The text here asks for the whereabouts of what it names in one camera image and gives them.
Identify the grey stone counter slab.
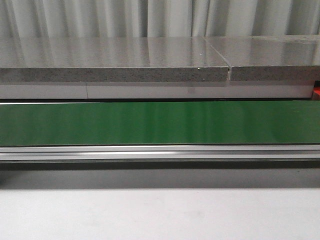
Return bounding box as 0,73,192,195
0,37,229,83

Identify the green conveyor belt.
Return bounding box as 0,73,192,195
0,100,320,146

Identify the white cabinet front panel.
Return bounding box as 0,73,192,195
0,80,315,100

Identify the red object at edge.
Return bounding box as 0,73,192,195
311,86,320,101

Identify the grey pleated curtain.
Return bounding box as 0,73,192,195
0,0,320,38

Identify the aluminium conveyor side rail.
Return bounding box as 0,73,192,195
0,144,320,164

